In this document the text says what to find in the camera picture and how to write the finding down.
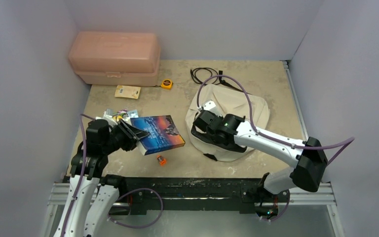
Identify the yellow tape measure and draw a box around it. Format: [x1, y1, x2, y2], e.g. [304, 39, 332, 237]
[160, 79, 173, 90]

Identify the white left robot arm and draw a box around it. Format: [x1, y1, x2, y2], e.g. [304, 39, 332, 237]
[54, 118, 149, 237]

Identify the black coiled cable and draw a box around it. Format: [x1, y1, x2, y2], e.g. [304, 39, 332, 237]
[190, 67, 220, 85]

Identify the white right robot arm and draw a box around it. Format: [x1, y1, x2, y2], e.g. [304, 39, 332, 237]
[191, 110, 328, 201]

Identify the blue Jane Eyre book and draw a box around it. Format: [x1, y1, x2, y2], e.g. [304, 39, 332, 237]
[130, 115, 186, 156]

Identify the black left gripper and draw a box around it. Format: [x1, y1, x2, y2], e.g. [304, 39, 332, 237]
[102, 118, 150, 154]

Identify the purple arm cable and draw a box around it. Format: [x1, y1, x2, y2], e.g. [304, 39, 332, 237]
[196, 75, 356, 223]
[58, 113, 164, 237]

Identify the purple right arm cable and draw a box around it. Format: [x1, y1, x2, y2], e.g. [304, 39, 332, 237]
[196, 75, 356, 223]

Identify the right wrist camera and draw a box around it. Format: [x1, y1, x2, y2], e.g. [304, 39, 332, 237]
[202, 100, 222, 116]

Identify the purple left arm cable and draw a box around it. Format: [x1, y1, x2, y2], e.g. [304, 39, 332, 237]
[58, 113, 164, 237]

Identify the pink plastic storage box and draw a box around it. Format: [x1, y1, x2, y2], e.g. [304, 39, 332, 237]
[68, 31, 161, 86]

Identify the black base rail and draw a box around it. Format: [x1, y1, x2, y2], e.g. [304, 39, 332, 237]
[49, 176, 336, 217]

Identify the orange pencil sharpener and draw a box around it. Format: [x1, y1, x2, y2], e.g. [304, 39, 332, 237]
[156, 155, 167, 166]

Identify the tan paper card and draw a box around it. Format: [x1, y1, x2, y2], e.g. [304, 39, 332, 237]
[114, 85, 141, 99]

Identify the light blue treehouse book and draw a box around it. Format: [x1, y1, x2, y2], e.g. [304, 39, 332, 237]
[105, 109, 139, 122]

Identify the beige canvas backpack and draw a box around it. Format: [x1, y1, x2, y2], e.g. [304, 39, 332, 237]
[185, 85, 270, 162]

